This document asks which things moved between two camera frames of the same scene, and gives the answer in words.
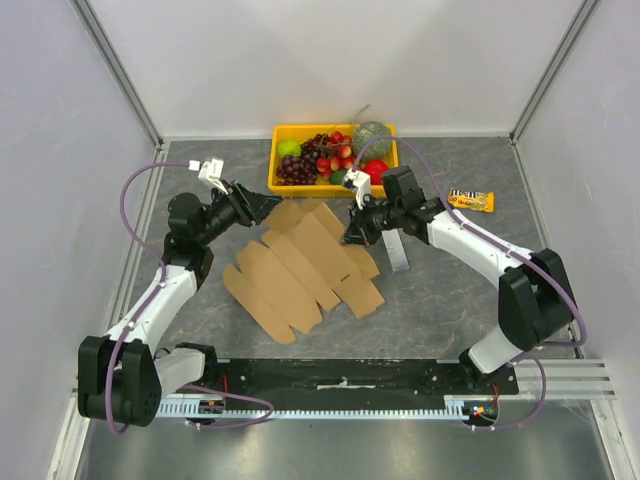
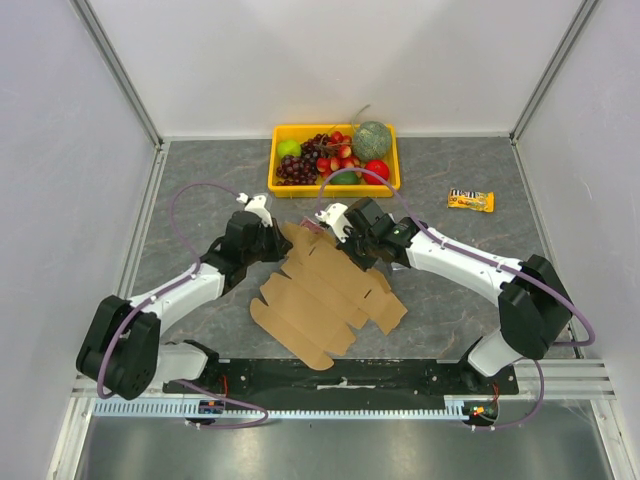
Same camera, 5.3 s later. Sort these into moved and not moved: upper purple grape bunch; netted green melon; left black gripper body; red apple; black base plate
Moved: left black gripper body
Not moved: upper purple grape bunch; red apple; netted green melon; black base plate
